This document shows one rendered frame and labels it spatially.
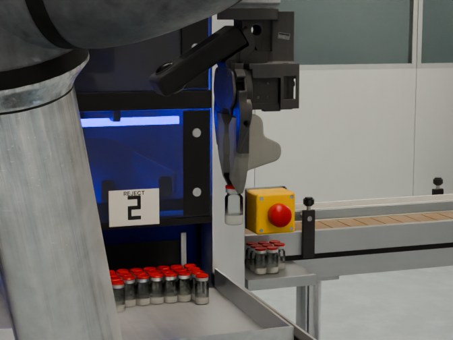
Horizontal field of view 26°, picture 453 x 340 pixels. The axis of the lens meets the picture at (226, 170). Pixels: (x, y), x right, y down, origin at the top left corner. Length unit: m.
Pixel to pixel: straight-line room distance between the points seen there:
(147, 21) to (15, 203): 0.18
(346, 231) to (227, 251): 0.30
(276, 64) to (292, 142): 5.60
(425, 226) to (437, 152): 5.28
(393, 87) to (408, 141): 0.41
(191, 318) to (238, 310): 0.08
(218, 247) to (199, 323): 0.25
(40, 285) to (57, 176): 0.09
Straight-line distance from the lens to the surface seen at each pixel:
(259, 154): 1.13
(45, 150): 0.72
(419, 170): 7.19
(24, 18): 0.65
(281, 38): 1.14
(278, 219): 1.67
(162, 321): 1.48
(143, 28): 0.64
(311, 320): 1.95
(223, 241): 1.68
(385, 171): 7.06
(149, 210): 1.63
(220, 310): 1.53
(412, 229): 1.96
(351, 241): 1.90
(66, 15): 0.63
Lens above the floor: 1.32
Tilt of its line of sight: 8 degrees down
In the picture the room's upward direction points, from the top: straight up
